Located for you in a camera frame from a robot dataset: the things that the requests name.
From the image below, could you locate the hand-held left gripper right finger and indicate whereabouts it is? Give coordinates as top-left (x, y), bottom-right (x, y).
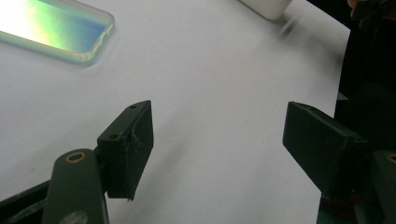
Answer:
top-left (282, 101), bottom-right (375, 200)

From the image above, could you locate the white plastic storage box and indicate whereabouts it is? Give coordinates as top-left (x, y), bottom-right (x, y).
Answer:
top-left (237, 0), bottom-right (293, 21)

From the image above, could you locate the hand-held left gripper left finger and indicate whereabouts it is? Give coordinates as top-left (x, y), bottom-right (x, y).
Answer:
top-left (96, 100), bottom-right (154, 201)

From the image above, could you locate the iridescent translucent phone case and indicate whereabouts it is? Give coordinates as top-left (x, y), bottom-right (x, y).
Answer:
top-left (0, 0), bottom-right (116, 67)

